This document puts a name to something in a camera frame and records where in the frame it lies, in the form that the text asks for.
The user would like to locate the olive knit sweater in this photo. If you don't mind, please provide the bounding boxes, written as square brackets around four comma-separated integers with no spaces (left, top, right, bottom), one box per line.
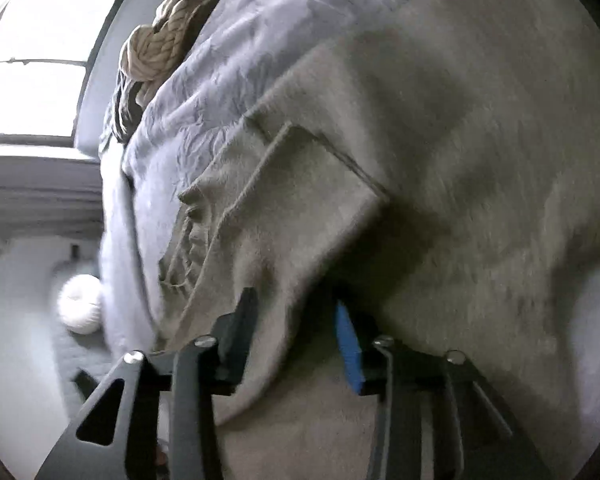
[160,0,600,479]

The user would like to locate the grey quilted floor mat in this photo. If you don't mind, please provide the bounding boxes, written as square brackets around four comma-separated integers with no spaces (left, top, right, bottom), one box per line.
[49,259,117,421]

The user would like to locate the white round cushion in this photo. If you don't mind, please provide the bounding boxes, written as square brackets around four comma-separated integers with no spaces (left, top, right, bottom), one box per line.
[56,274,102,335]

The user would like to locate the white radiator under window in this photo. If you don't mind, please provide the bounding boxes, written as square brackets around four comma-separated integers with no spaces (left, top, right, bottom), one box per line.
[0,144,104,240]

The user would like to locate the dark patterned garment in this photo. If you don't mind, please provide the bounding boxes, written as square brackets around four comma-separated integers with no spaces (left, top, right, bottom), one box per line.
[98,70,143,156]

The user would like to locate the bright window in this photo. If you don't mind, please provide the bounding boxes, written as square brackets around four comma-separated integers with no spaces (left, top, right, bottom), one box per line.
[0,0,124,146]

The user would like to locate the lavender embossed bedspread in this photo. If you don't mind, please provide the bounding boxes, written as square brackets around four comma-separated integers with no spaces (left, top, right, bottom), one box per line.
[97,0,600,461]

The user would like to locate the beige cable knit sweater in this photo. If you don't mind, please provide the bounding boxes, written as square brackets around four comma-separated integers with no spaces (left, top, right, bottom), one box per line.
[119,0,218,107]

